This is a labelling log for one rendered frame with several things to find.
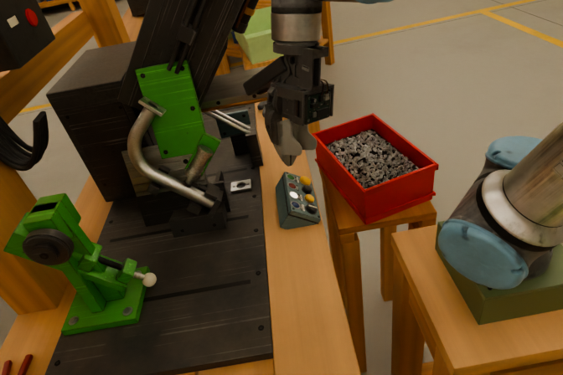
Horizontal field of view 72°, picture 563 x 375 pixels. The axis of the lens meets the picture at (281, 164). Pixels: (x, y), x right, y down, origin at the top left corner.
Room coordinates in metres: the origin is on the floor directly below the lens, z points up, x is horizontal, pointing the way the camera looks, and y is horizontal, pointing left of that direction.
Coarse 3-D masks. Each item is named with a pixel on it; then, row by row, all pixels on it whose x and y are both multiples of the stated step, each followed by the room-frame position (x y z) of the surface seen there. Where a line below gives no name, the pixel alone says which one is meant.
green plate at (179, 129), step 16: (160, 64) 0.83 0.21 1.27; (176, 64) 0.83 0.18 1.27; (144, 80) 0.83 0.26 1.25; (160, 80) 0.82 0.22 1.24; (176, 80) 0.82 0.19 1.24; (192, 80) 0.82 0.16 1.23; (160, 96) 0.81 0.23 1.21; (176, 96) 0.81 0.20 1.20; (192, 96) 0.81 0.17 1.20; (176, 112) 0.80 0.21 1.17; (192, 112) 0.80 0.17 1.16; (160, 128) 0.80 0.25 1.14; (176, 128) 0.79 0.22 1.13; (192, 128) 0.79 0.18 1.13; (160, 144) 0.79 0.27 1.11; (176, 144) 0.79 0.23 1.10; (192, 144) 0.78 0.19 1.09
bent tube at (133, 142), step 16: (144, 96) 0.81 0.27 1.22; (144, 112) 0.78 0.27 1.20; (160, 112) 0.77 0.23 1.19; (144, 128) 0.77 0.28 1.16; (128, 144) 0.76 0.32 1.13; (144, 160) 0.76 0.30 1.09; (144, 176) 0.74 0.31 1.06; (160, 176) 0.74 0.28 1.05; (176, 192) 0.73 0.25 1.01; (192, 192) 0.73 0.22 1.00
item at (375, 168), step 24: (360, 120) 1.03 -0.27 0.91; (336, 144) 0.98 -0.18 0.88; (360, 144) 0.95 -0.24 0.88; (384, 144) 0.93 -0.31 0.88; (408, 144) 0.86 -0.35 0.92; (336, 168) 0.86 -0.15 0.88; (360, 168) 0.84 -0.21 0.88; (384, 168) 0.81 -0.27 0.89; (408, 168) 0.81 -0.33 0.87; (432, 168) 0.75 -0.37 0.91; (360, 192) 0.71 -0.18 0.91; (384, 192) 0.72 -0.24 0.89; (408, 192) 0.73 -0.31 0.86; (432, 192) 0.75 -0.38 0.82; (360, 216) 0.72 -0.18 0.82; (384, 216) 0.72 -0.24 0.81
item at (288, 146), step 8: (280, 128) 0.56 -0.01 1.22; (288, 128) 0.55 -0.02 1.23; (280, 136) 0.56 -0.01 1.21; (288, 136) 0.55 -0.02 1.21; (280, 144) 0.55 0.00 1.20; (288, 144) 0.54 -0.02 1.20; (296, 144) 0.53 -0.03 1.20; (280, 152) 0.55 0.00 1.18; (288, 152) 0.54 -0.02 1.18; (296, 152) 0.53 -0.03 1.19; (288, 160) 0.56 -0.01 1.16
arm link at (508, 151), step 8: (504, 136) 0.51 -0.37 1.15; (512, 136) 0.50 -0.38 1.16; (520, 136) 0.50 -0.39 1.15; (528, 136) 0.50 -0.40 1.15; (496, 144) 0.48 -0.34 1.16; (504, 144) 0.48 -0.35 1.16; (512, 144) 0.48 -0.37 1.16; (520, 144) 0.48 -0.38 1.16; (528, 144) 0.47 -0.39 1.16; (536, 144) 0.47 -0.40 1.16; (488, 152) 0.48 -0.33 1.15; (496, 152) 0.47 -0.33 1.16; (504, 152) 0.46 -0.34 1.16; (512, 152) 0.45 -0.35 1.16; (520, 152) 0.45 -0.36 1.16; (528, 152) 0.45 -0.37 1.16; (488, 160) 0.47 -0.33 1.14; (496, 160) 0.45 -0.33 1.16; (504, 160) 0.44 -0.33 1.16; (512, 160) 0.43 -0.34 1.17; (520, 160) 0.43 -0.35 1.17; (488, 168) 0.46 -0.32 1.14; (496, 168) 0.45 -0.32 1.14; (504, 168) 0.44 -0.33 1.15; (512, 168) 0.43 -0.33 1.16; (480, 176) 0.46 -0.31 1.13
